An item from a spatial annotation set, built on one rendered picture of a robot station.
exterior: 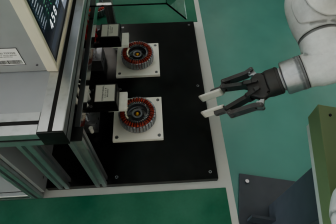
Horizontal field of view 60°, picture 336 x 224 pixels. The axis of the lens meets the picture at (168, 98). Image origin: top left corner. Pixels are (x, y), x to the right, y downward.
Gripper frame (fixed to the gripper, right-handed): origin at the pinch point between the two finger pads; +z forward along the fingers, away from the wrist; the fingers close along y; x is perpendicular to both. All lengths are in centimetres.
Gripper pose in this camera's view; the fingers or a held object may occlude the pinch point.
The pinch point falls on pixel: (211, 103)
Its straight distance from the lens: 86.3
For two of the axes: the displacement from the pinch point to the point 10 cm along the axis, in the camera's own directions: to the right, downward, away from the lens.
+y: -0.6, -8.2, 5.6
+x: -5.0, -4.7, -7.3
